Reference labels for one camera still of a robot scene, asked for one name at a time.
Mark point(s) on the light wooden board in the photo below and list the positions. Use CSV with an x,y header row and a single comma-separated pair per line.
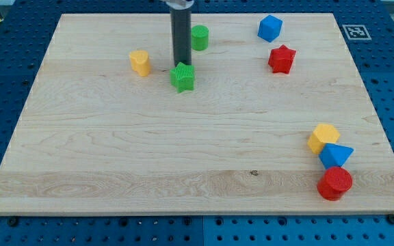
x,y
96,139

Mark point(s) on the yellow heart block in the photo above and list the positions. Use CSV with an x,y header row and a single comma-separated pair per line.
x,y
140,62

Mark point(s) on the red cylinder block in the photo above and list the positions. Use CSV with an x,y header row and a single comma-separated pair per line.
x,y
335,182

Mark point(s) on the green cylinder block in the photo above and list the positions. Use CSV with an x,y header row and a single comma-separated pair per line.
x,y
200,37

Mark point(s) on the red star block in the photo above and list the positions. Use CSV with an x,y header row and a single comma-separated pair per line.
x,y
281,59

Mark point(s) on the silver rod mount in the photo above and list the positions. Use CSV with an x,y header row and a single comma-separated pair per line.
x,y
179,3

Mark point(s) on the blue triangle block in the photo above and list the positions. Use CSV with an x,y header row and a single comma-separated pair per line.
x,y
334,155

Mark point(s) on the white fiducial marker tag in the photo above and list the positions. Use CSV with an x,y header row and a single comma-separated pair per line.
x,y
356,32

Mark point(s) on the blue cube block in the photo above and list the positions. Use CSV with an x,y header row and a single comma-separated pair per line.
x,y
269,28

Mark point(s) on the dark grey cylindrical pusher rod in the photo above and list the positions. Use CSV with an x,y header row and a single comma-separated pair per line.
x,y
181,34

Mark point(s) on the green star block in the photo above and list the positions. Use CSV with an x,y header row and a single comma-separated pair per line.
x,y
182,77

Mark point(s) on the yellow hexagon block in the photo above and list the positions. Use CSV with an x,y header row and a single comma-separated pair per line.
x,y
321,135

